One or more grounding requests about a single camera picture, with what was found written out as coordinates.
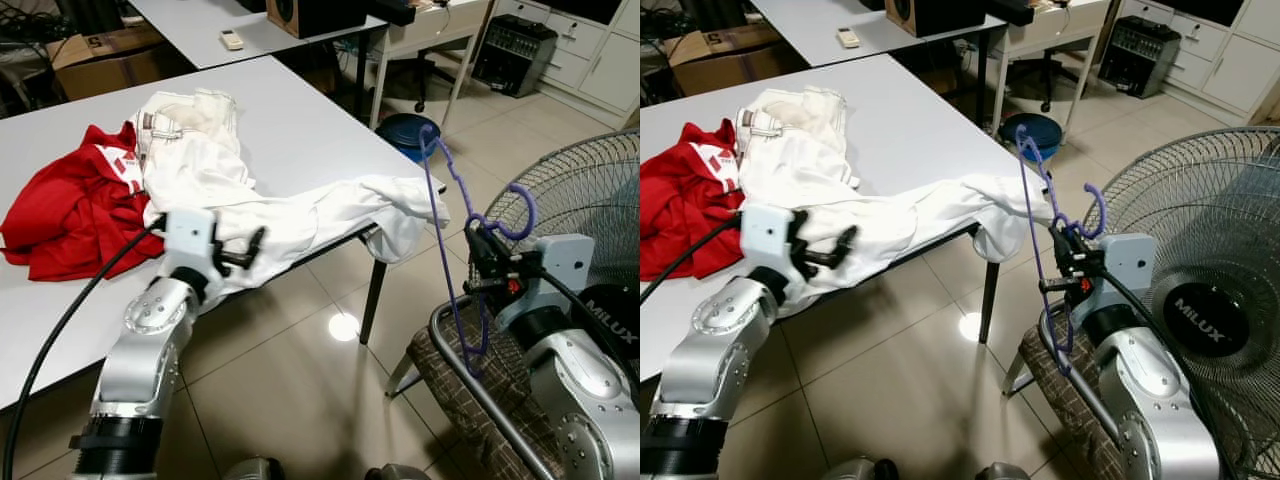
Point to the black office chair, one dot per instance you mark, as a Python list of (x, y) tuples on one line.
[(425, 70), (1045, 75)]

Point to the cream trousers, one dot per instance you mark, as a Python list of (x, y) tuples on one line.
[(800, 125), (200, 130)]

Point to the cream remote control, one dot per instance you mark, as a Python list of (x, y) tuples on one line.
[(232, 39), (850, 38)]

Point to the black table leg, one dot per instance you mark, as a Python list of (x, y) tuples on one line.
[(373, 300), (990, 300)]

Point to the grey right robot foot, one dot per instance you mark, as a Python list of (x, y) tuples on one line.
[(1005, 473), (397, 473)]

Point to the open cardboard box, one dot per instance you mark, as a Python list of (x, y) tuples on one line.
[(720, 62), (110, 65)]

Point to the blue round bin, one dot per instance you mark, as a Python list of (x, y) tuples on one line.
[(1050, 135), (400, 135)]

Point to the purple plastic hanger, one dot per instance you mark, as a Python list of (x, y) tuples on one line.
[(446, 163), (1038, 165)]

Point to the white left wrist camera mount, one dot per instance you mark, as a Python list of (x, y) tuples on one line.
[(188, 235), (765, 235)]

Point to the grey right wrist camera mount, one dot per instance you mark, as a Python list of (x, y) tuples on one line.
[(565, 265), (1125, 265)]

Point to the black standing fan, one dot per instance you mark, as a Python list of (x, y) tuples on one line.
[(1200, 330), (615, 320)]

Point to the red jacket with white stripes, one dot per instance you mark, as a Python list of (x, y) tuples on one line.
[(70, 215), (690, 200)]

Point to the wooden speaker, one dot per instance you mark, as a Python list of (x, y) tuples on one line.
[(935, 15), (315, 15)]

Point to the plain white t-shirt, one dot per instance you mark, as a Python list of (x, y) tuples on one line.
[(900, 215), (300, 215)]

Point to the black electronic unit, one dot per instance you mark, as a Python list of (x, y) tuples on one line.
[(1140, 55), (515, 55)]

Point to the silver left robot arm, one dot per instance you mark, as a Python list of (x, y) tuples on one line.
[(715, 350), (140, 350)]

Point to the plaid cushioned metal chair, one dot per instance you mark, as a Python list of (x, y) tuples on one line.
[(440, 395), (1045, 390)]

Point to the white desk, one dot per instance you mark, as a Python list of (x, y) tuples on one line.
[(1050, 30), (430, 30)]

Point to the white office table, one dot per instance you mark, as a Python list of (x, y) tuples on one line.
[(200, 25), (820, 20)]

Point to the white drawer cabinet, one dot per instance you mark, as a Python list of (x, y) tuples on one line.
[(1230, 70), (600, 60)]

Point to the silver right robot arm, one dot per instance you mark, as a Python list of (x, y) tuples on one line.
[(1150, 400), (585, 400)]

